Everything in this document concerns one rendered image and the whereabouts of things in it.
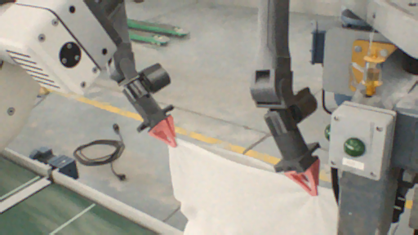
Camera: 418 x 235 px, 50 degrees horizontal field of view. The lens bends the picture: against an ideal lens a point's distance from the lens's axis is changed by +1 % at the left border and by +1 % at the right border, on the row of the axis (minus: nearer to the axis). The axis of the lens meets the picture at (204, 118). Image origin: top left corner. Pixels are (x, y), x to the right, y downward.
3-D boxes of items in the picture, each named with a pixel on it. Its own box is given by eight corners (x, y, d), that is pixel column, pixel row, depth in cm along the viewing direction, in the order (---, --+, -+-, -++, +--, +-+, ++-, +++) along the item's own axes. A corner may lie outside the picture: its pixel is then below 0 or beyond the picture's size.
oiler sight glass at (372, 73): (360, 83, 67) (362, 60, 65) (366, 77, 68) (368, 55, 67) (377, 86, 65) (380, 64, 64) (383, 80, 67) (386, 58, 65)
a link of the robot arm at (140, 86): (117, 91, 121) (122, 83, 116) (138, 79, 124) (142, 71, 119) (133, 112, 120) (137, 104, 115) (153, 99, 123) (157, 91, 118)
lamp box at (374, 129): (327, 166, 67) (331, 112, 63) (339, 152, 70) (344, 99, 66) (379, 181, 63) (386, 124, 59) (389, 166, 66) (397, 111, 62)
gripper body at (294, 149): (322, 148, 97) (309, 117, 96) (300, 170, 90) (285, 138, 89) (298, 153, 101) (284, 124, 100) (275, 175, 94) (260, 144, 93)
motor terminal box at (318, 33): (308, 75, 113) (310, 29, 108) (308, 60, 121) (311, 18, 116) (342, 75, 111) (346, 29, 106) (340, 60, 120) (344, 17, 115)
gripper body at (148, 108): (176, 108, 120) (160, 86, 120) (150, 124, 113) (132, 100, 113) (165, 120, 124) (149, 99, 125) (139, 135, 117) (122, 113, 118)
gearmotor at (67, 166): (24, 175, 249) (17, 151, 242) (46, 161, 259) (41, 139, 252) (57, 192, 232) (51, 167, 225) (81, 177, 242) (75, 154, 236)
